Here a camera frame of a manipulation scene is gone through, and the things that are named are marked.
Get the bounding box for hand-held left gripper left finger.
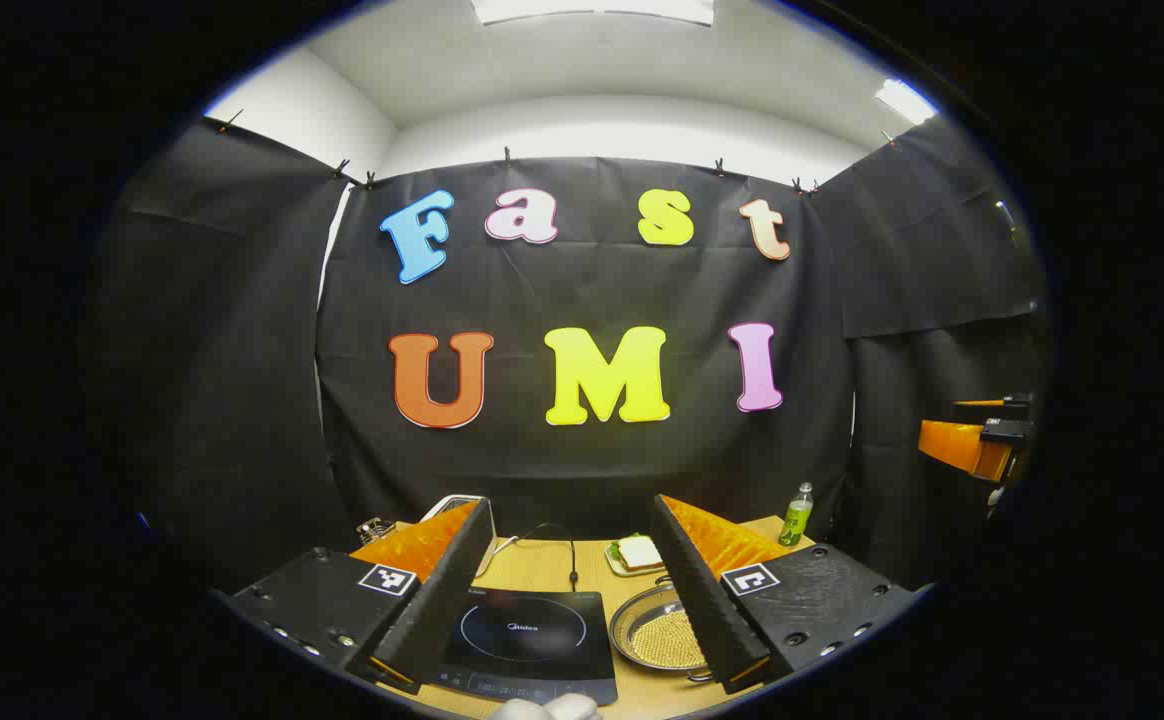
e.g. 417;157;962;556
227;497;498;698

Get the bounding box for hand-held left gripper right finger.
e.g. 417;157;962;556
650;493;921;696

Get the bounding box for steel pot with beans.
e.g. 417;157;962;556
608;574;733;685

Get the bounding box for black induction cooktop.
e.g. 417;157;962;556
429;587;620;707

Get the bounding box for pale green small plate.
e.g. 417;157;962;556
604;540;668;579

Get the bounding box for white box appliance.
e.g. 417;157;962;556
419;492;519;581

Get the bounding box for green drink bottle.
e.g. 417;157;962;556
780;482;815;548

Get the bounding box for ceiling light panel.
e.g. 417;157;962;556
470;0;716;27
875;78;940;127

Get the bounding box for black backdrop cloth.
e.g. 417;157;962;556
92;115;1053;601

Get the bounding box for row of black cloth clips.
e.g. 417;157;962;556
222;108;895;196

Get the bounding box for black power cable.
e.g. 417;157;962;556
497;522;583;591

